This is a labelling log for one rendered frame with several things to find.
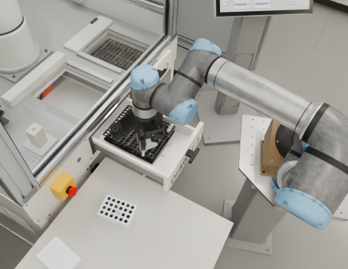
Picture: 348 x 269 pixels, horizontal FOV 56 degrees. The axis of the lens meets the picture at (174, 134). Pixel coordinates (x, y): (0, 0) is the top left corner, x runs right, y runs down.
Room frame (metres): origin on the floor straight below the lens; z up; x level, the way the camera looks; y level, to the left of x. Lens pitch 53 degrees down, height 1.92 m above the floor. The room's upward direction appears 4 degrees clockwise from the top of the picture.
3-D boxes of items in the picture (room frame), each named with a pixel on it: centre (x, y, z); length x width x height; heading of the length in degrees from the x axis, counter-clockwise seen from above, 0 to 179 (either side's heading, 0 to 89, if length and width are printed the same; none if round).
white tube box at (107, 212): (0.47, 0.18, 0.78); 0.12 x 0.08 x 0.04; 73
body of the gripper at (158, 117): (0.63, 0.08, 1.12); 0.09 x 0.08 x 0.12; 111
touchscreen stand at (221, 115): (1.64, -0.40, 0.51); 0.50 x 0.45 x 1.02; 11
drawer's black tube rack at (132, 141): (0.77, 0.14, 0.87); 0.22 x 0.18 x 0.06; 65
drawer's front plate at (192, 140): (0.68, -0.05, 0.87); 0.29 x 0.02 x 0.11; 155
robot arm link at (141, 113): (0.63, 0.09, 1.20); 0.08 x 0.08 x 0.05
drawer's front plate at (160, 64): (1.10, 0.11, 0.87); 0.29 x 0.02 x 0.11; 155
